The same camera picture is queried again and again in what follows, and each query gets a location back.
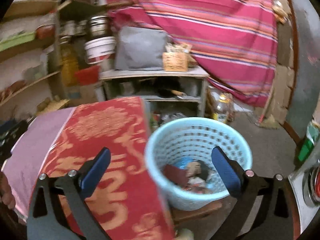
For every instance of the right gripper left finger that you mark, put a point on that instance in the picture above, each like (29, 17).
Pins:
(47, 220)

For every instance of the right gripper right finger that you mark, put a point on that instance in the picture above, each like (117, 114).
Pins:
(274, 218)

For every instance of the black plastic cup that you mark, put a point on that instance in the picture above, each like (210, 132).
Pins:
(205, 171)

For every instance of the brown paper scrap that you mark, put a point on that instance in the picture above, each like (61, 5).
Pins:
(193, 169)

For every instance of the maroon scouring pad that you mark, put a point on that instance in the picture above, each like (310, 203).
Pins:
(176, 175)

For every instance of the purple table mat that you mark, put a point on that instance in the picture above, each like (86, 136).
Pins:
(30, 153)

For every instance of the yellow egg tray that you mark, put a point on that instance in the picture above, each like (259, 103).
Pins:
(54, 106)

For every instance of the red floral table cloth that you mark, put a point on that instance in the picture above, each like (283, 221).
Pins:
(126, 202)

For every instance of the large yellow oil jug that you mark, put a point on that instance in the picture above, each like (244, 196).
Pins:
(69, 62)

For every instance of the red plastic basin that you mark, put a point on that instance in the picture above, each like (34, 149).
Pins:
(88, 76)

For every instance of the light blue plastic basket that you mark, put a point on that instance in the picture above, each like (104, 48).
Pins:
(184, 140)

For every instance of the white plastic bucket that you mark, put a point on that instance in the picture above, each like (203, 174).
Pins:
(99, 49)

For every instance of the cooking oil bottle on floor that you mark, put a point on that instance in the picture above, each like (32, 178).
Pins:
(222, 109)

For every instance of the steel cooking pot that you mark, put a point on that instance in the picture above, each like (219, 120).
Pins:
(98, 26)

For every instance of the grey fabric cover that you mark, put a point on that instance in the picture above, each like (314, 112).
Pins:
(140, 49)

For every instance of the grey wooden side shelf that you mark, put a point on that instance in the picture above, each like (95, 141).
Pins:
(166, 92)

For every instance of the yellow utensil holder box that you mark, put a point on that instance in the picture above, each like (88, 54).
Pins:
(175, 58)

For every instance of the pink striped blanket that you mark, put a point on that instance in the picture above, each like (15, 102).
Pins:
(234, 41)

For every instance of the wooden wall shelf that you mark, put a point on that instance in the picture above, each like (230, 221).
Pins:
(30, 58)

